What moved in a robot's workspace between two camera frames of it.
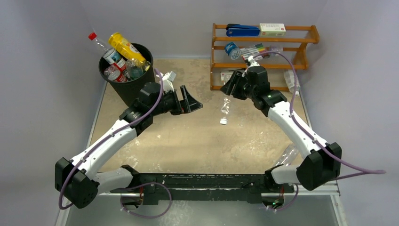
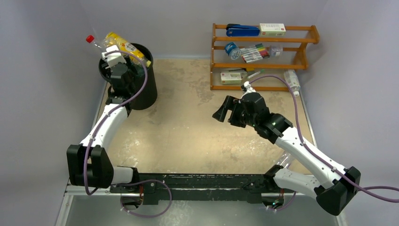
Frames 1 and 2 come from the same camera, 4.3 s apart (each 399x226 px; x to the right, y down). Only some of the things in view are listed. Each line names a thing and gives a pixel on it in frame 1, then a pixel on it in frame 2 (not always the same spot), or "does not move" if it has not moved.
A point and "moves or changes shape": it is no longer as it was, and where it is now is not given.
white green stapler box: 225,76 does not move
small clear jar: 275,49 does not move
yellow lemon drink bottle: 126,50 moves or changes shape
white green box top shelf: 270,29 does not move
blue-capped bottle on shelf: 233,51 does not move
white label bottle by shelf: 290,78 does not move
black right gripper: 236,86 -> 235,111
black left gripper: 190,103 -> 133,73
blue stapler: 236,30 does not move
